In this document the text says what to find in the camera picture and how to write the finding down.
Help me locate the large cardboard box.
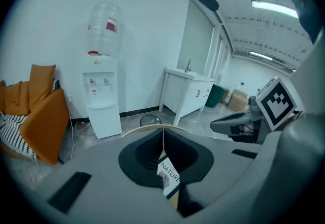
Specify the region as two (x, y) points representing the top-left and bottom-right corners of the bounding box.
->
(227, 98), (246, 112)

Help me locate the ceiling tube light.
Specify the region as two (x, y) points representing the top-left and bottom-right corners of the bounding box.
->
(249, 50), (274, 61)
(251, 0), (299, 19)

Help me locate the black wire wastebasket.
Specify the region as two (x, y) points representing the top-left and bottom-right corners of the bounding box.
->
(139, 114), (163, 127)

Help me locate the person's black printed shirt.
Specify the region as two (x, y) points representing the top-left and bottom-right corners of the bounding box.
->
(289, 0), (323, 44)

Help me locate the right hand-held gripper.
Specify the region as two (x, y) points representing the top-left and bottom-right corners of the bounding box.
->
(210, 76), (299, 145)

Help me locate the black framed leaf picture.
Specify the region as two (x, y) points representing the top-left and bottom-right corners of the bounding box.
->
(156, 155), (181, 199)

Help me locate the orange sofa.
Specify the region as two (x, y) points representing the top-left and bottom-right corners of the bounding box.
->
(0, 63), (71, 166)

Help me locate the round glass coffee table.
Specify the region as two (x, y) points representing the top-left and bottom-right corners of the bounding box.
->
(121, 123), (196, 139)

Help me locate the small cardboard box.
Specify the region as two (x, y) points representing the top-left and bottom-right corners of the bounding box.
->
(231, 88), (248, 102)

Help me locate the clear water bottle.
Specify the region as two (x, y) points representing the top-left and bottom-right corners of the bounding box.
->
(87, 1), (123, 57)

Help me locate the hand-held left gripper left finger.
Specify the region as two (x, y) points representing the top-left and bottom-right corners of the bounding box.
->
(32, 129), (182, 224)

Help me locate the green bin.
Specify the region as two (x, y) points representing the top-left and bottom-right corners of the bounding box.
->
(205, 84), (226, 108)

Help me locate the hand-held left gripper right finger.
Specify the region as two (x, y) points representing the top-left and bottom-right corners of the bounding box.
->
(162, 129), (264, 224)

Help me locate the long white floor cable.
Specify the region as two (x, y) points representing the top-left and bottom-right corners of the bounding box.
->
(68, 95), (92, 161)

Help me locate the white sink cabinet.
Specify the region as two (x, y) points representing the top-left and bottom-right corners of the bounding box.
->
(158, 66), (215, 127)

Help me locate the white water dispenser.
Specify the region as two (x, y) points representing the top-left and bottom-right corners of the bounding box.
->
(81, 51), (123, 140)

